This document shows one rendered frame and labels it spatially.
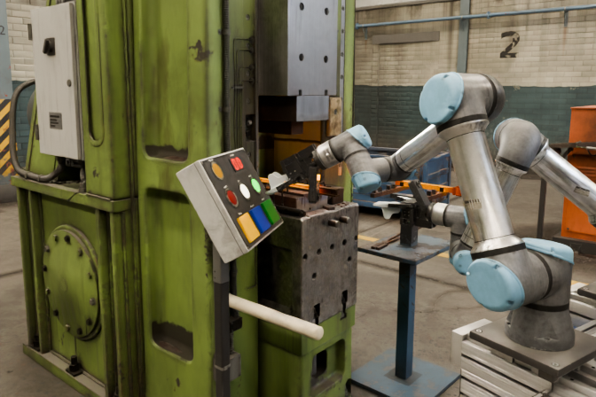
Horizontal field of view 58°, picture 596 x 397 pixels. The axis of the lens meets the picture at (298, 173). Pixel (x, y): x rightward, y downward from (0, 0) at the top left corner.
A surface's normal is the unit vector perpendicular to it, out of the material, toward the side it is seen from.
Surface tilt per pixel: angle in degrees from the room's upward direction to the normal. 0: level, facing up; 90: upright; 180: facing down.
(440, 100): 83
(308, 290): 90
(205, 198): 90
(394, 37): 90
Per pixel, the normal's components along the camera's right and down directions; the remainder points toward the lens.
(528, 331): -0.66, -0.20
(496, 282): -0.81, 0.21
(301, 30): 0.77, 0.11
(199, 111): -0.64, 0.10
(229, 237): -0.26, 0.15
